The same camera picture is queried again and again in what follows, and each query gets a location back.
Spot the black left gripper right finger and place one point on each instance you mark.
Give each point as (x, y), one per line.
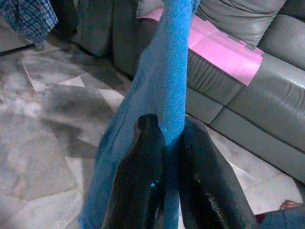
(207, 186)

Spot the pink paper sheet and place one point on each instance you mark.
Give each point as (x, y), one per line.
(219, 55)

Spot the person bare foot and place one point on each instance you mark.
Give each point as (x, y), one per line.
(290, 204)

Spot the blue checked garment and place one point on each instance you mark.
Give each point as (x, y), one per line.
(31, 19)

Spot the grey leather sofa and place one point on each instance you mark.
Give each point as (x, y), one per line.
(262, 107)

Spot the person in blue clothes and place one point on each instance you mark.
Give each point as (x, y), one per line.
(286, 219)

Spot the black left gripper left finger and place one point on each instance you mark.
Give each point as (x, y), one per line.
(138, 186)

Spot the blue cloth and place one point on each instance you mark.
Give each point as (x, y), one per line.
(171, 71)

